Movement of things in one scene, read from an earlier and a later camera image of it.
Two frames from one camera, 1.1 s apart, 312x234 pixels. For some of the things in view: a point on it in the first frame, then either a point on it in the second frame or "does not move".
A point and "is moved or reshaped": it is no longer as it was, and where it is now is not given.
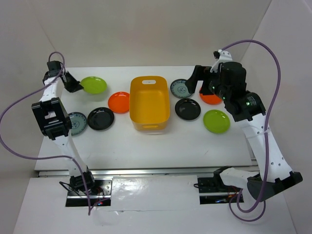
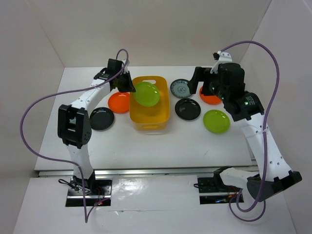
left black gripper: (76, 86) -> (129, 87)
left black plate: (100, 118) does not move
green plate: (216, 121) does not move
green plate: (93, 85) is moved or reshaped
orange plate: (119, 102) does not move
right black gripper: (201, 72) does not move
